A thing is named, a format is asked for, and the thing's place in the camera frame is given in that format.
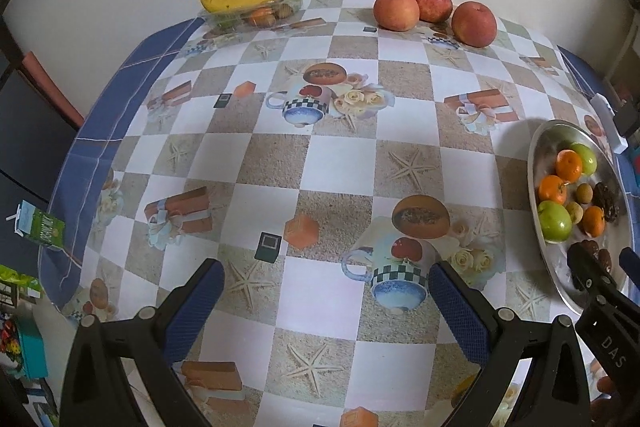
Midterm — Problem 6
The pale red apple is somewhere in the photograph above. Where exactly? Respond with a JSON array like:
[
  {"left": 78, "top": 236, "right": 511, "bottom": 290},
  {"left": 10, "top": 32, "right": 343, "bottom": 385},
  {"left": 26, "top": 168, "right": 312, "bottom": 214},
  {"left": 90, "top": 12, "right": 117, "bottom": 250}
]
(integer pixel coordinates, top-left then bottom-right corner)
[{"left": 373, "top": 0, "right": 420, "bottom": 32}]

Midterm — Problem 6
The dark brown avocado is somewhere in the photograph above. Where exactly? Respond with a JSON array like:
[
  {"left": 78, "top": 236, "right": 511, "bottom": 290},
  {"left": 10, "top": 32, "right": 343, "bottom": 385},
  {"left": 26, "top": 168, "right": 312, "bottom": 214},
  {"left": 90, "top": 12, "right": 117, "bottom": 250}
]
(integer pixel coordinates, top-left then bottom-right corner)
[
  {"left": 568, "top": 241, "right": 601, "bottom": 293},
  {"left": 592, "top": 183, "right": 622, "bottom": 223}
]

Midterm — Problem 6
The green drink carton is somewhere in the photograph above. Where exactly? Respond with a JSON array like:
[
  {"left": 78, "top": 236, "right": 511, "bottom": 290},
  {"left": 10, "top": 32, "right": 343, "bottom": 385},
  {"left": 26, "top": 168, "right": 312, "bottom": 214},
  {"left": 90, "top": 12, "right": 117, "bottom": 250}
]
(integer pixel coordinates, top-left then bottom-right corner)
[{"left": 7, "top": 202, "right": 68, "bottom": 250}]

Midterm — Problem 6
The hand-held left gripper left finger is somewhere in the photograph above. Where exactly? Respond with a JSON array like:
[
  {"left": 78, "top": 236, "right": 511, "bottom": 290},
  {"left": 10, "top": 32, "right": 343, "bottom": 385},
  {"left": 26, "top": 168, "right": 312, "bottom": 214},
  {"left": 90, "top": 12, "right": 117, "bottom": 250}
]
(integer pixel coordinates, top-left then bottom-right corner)
[{"left": 59, "top": 258, "right": 226, "bottom": 427}]

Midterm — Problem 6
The white power strip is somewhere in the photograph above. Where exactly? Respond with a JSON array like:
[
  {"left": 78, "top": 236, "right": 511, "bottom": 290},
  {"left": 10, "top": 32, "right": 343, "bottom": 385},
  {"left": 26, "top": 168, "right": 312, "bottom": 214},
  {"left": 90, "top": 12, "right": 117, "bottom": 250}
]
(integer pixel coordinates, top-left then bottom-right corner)
[{"left": 590, "top": 93, "right": 628, "bottom": 154}]

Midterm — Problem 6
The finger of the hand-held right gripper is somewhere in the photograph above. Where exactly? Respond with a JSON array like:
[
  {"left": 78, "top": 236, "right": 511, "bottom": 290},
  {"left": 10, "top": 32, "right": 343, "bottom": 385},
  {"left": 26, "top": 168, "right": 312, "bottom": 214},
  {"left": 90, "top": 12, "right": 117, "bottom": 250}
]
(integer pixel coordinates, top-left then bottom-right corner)
[
  {"left": 619, "top": 247, "right": 640, "bottom": 290},
  {"left": 567, "top": 246, "right": 618, "bottom": 304}
]

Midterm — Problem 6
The green snack packet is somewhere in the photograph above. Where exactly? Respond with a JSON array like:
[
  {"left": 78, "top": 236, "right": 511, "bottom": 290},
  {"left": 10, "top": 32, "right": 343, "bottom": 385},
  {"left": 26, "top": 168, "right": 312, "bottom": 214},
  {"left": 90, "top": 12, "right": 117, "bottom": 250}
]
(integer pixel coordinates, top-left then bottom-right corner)
[{"left": 0, "top": 264, "right": 43, "bottom": 300}]

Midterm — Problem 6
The green jujube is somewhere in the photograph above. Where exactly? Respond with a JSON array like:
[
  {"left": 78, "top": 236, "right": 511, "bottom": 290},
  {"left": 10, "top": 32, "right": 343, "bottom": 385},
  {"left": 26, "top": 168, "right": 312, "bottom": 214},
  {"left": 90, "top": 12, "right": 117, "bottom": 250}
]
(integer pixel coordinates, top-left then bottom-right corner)
[
  {"left": 570, "top": 143, "right": 598, "bottom": 175},
  {"left": 536, "top": 200, "right": 573, "bottom": 243}
]

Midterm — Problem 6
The large red apple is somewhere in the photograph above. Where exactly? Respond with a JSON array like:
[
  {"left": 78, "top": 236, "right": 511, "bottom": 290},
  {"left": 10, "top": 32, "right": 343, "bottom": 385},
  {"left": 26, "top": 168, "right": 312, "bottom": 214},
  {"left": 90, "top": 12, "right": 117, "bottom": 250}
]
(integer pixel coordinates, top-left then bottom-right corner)
[{"left": 451, "top": 1, "right": 497, "bottom": 48}]

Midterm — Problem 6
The dark cabinet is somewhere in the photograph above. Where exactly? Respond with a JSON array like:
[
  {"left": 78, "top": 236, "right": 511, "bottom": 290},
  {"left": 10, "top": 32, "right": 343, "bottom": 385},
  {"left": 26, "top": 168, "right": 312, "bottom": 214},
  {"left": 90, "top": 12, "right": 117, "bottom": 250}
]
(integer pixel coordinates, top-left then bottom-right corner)
[{"left": 0, "top": 67, "right": 76, "bottom": 208}]

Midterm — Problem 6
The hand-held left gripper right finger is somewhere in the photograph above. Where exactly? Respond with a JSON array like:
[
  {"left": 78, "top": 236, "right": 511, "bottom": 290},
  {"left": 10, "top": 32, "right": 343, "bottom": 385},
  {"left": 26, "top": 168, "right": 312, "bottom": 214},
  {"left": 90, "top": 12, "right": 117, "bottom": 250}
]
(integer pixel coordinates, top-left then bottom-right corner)
[{"left": 428, "top": 261, "right": 593, "bottom": 427}]

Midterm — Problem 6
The dark red apple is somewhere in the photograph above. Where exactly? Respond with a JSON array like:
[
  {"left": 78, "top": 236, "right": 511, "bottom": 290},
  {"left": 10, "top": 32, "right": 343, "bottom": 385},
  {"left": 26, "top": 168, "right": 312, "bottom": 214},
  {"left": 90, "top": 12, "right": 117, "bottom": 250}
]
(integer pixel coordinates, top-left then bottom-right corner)
[{"left": 410, "top": 0, "right": 454, "bottom": 24}]

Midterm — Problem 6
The round metal tray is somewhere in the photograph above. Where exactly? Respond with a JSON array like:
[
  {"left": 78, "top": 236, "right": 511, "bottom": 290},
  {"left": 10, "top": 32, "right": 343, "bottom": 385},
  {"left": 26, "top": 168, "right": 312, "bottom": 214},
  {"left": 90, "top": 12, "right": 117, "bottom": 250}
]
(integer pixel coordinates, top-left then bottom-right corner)
[{"left": 527, "top": 119, "right": 633, "bottom": 315}]

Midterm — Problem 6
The colourful printed package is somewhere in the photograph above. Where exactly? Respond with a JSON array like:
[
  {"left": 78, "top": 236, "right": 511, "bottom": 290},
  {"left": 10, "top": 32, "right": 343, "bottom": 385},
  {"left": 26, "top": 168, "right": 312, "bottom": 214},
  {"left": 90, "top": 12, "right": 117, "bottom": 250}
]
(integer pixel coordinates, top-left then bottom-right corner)
[{"left": 0, "top": 319, "right": 23, "bottom": 375}]

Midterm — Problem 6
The teal box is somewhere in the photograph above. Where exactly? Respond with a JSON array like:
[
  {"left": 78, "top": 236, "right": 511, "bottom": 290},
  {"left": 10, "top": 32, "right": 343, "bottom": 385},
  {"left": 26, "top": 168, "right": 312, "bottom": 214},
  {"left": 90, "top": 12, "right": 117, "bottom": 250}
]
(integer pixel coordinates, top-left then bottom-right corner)
[{"left": 17, "top": 317, "right": 48, "bottom": 380}]

